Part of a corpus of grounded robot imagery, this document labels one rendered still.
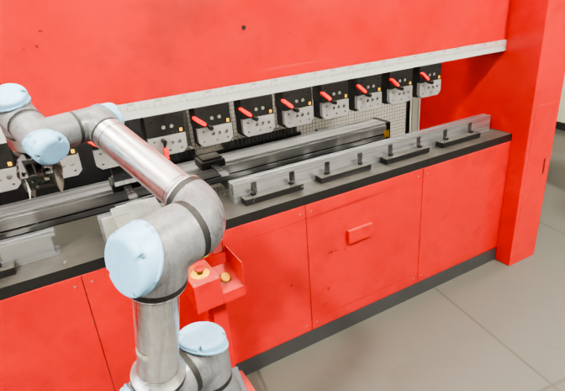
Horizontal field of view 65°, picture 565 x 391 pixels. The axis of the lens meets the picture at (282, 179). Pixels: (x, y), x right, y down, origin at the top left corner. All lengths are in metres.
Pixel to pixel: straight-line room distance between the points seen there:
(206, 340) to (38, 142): 0.57
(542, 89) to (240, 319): 2.04
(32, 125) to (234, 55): 1.01
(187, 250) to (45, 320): 1.20
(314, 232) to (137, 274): 1.48
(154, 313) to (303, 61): 1.40
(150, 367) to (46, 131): 0.52
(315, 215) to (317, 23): 0.86
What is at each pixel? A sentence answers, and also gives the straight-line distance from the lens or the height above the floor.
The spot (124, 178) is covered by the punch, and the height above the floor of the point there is 1.11.
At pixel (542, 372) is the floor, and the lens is 2.60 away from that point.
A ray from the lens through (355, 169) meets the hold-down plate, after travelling 2.24.
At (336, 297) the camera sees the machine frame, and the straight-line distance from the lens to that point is 2.44.
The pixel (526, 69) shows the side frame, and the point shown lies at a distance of 2.86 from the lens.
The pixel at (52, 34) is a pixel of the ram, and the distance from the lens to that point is 1.71.
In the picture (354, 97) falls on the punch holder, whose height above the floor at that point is 1.25.
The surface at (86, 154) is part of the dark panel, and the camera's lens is 2.34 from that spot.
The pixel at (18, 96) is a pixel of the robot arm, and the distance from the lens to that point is 1.09.
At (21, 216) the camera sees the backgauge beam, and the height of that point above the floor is 0.96.
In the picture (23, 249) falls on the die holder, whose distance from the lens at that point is 1.91.
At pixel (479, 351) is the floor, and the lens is 2.60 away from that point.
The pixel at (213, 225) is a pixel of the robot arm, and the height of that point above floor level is 1.37.
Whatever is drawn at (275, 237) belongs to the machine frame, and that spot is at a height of 0.71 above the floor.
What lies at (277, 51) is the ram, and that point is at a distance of 1.93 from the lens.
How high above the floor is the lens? 1.74
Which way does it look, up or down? 23 degrees down
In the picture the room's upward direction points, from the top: 4 degrees counter-clockwise
